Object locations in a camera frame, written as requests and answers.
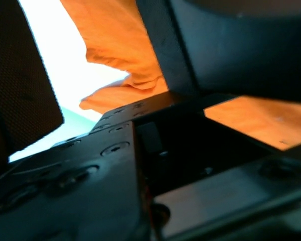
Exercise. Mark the orange t shirt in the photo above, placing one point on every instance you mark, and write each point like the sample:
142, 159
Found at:
115, 36

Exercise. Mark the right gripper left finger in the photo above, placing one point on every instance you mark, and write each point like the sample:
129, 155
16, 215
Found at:
28, 106

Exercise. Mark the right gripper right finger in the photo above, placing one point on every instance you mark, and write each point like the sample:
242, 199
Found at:
236, 47

